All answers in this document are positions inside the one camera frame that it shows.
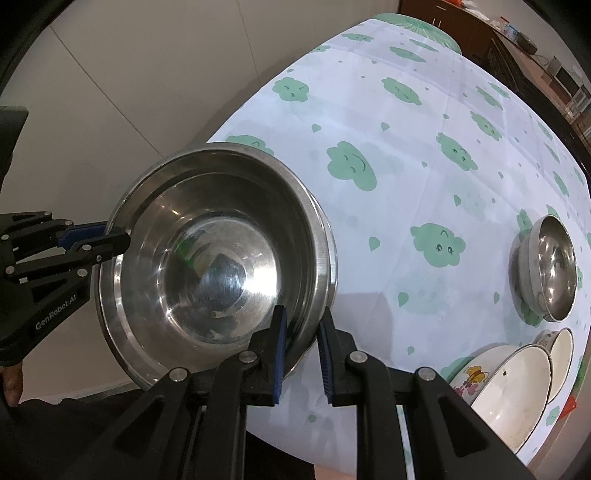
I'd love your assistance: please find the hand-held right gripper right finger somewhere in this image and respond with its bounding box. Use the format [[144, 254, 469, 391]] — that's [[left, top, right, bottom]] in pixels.
[[318, 311, 536, 480]]

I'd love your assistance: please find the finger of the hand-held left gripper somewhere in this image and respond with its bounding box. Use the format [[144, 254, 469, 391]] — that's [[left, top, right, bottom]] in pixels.
[[0, 211, 106, 252], [7, 232, 131, 287]]

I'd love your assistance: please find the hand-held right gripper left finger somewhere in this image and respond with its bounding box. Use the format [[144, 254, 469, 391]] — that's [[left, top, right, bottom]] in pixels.
[[78, 305, 288, 480]]

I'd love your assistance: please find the large white enamel bowl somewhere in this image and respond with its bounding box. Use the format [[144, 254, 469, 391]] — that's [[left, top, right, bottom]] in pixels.
[[449, 344, 553, 454]]

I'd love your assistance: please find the small white enamel bowl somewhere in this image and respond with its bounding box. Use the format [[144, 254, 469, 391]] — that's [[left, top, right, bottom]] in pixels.
[[531, 328, 575, 403]]

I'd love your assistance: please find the small steel bowl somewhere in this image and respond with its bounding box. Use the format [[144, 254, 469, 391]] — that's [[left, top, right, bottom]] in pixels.
[[509, 215, 579, 324]]

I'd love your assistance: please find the person's left hand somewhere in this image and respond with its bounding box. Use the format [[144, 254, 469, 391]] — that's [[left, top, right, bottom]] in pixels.
[[0, 362, 24, 407]]

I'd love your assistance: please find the green cloud print tablecloth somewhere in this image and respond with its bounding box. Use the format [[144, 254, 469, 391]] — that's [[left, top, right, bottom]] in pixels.
[[203, 13, 589, 469]]

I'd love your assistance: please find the dark carved wooden table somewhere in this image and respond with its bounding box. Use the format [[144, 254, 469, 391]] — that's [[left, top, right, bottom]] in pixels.
[[482, 32, 591, 158]]

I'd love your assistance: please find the green plastic stool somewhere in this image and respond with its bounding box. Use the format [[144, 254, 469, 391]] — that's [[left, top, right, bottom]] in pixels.
[[372, 11, 462, 56]]

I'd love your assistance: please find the brown wooden sideboard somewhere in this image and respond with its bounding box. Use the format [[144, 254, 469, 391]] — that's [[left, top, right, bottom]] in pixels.
[[399, 0, 587, 97]]

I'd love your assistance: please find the silver microwave oven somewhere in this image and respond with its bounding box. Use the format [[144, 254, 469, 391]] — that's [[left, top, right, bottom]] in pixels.
[[551, 58, 585, 93]]

